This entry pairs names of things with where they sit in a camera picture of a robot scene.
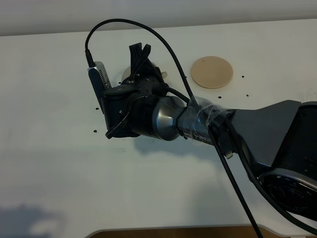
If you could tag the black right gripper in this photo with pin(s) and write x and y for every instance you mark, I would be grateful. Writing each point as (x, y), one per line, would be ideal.
(129, 107)

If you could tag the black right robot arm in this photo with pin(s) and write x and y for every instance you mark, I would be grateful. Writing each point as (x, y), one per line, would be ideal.
(277, 144)

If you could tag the beige round teapot saucer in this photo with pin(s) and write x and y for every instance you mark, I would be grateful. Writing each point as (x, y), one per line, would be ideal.
(211, 72)

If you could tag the beige far cup saucer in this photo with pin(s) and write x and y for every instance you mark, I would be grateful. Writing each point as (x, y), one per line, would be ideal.
(126, 73)

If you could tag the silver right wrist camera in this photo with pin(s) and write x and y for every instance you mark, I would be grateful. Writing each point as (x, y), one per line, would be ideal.
(99, 80)

